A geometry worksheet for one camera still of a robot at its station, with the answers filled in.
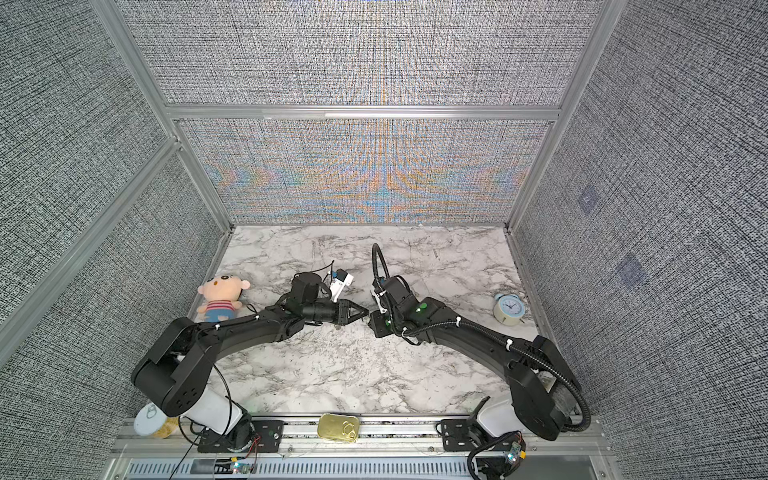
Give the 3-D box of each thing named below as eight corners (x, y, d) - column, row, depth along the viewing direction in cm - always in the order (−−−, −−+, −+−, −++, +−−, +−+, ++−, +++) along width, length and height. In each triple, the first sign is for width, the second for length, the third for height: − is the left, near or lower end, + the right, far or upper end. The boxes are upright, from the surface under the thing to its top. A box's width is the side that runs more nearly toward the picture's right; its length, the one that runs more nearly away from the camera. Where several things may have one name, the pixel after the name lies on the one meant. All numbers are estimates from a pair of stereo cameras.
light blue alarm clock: (497, 326, 94) (502, 319, 91) (491, 301, 100) (494, 294, 96) (524, 326, 94) (529, 319, 91) (515, 301, 100) (520, 294, 96)
